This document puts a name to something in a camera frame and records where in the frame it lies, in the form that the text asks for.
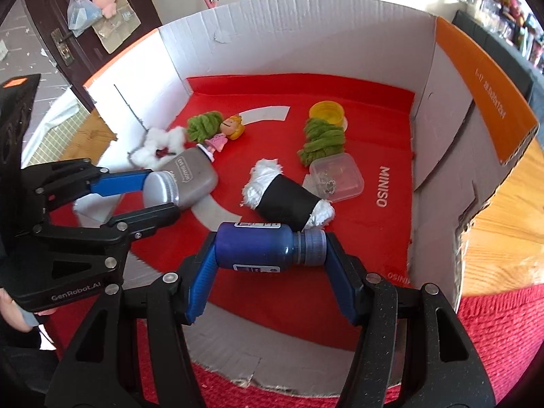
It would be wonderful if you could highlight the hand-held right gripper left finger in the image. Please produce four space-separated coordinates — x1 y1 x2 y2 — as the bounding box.
45 232 222 408

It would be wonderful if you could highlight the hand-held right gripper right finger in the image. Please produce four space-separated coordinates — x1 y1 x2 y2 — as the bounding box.
324 232 497 408

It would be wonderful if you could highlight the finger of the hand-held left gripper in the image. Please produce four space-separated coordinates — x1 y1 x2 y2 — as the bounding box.
21 158 154 212
32 203 181 246

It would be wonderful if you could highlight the white fluffy plush toy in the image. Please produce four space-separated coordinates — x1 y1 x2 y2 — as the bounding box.
127 126 188 168

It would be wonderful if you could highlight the blue bottle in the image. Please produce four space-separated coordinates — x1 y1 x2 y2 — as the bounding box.
214 221 328 273

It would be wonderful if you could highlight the grey eye shadow case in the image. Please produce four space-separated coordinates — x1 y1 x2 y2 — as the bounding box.
163 149 219 210

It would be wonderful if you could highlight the black and white plush roll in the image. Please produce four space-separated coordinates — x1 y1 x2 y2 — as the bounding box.
241 158 336 232

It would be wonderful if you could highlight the small green chenille ball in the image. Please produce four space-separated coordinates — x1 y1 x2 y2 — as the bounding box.
186 111 224 143

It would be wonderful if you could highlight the clear plastic box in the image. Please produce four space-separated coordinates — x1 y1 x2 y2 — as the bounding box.
303 153 365 202

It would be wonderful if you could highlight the blonde doll figurine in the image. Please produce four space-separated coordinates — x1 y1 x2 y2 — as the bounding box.
195 113 247 162

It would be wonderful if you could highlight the large green chenille tree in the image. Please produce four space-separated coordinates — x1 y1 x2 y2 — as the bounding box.
297 118 347 168

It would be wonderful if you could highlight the yellow bottle cap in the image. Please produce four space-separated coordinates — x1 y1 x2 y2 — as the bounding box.
309 100 347 128

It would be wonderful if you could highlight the orange cardboard box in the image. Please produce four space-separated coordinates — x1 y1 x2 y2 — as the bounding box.
83 0 540 396

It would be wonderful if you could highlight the person's left hand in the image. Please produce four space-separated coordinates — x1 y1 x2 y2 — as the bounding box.
0 287 58 332

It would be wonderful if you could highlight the white tiled counter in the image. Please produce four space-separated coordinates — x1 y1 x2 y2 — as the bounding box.
21 87 92 168

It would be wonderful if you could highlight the brown paper sheet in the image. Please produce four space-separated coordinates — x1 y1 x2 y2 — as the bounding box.
91 0 141 54

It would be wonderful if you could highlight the clear plastic bag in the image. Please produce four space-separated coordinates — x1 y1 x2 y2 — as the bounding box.
67 0 105 38

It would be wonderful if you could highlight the dark brown door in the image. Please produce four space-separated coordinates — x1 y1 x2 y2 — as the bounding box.
23 0 164 113

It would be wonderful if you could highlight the cluttered side table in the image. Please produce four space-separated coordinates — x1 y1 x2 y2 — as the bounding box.
442 0 544 69

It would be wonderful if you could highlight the pink rabbit plush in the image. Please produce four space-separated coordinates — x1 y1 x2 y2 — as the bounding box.
499 0 525 24

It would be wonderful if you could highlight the metal door handle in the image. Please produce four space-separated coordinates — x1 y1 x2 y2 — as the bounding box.
51 28 77 66

